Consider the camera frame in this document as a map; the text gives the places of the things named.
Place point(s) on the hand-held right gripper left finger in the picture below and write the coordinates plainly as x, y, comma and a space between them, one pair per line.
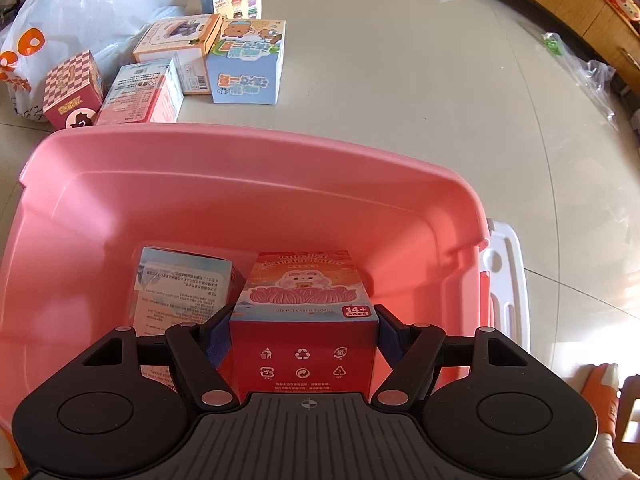
217, 342

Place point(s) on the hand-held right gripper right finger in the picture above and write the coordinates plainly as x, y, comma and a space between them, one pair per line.
387, 342

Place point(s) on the red toy box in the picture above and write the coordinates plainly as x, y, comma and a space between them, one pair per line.
300, 350

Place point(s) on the white plastic bin lid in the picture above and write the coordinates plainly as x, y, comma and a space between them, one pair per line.
510, 280

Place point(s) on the pink plastic storage bin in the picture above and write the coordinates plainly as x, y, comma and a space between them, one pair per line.
250, 200

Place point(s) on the white and blue printed box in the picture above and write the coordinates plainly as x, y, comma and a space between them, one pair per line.
185, 290

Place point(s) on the orange slipper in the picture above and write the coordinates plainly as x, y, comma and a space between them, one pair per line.
600, 400

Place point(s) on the pink and white box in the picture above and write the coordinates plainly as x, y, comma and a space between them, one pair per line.
140, 95

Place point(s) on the blue bear cartoon box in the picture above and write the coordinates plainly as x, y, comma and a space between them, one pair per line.
245, 70

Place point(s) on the pink checkered box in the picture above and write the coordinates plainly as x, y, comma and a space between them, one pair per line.
72, 90

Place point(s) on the orange-edged toy box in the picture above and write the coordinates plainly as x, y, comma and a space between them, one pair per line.
175, 40

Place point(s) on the clear plastic bag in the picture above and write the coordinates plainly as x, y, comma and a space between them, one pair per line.
595, 80

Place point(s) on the white plastic shopping bag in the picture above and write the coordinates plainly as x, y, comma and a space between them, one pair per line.
90, 10

